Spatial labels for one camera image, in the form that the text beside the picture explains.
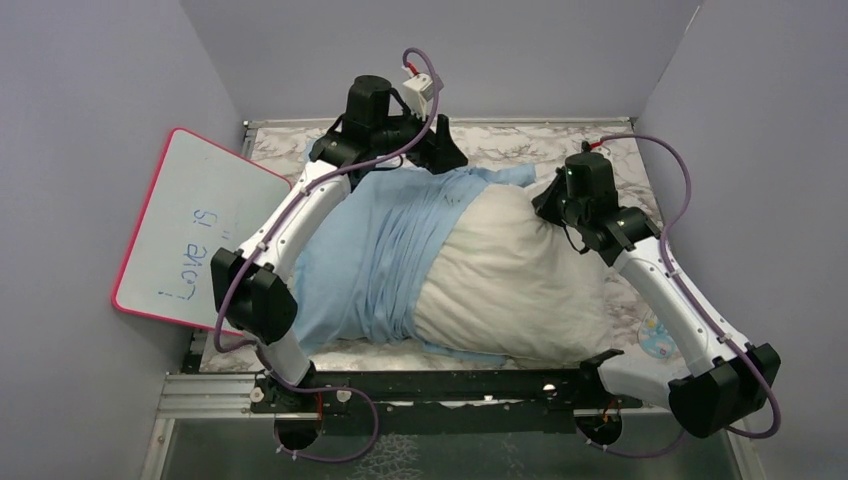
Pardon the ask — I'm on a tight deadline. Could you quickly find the light blue pillowcase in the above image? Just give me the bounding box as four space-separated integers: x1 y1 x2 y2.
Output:
292 163 537 354

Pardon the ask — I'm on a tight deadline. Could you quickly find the white pillow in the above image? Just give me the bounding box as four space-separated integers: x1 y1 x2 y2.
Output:
414 185 611 365

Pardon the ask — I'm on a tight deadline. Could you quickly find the pink framed whiteboard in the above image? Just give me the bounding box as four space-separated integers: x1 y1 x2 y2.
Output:
111 128 291 330

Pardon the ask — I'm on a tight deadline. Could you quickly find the small blue white packet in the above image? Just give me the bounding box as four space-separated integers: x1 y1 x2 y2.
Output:
637 313 677 359

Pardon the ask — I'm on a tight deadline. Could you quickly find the aluminium table edge frame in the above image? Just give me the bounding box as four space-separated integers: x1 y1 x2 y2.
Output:
242 116 638 130

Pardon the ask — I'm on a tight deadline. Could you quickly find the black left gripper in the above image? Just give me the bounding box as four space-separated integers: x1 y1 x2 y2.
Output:
369 97 466 173

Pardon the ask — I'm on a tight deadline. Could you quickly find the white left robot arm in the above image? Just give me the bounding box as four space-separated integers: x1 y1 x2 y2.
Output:
210 72 468 411

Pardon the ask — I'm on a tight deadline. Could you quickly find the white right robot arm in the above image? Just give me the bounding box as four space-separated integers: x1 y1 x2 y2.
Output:
532 151 781 438

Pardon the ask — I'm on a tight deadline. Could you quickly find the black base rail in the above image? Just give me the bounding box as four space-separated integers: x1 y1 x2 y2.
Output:
249 369 627 444

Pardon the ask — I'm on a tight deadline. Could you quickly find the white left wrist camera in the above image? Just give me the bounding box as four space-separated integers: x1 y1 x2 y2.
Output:
399 67 444 121

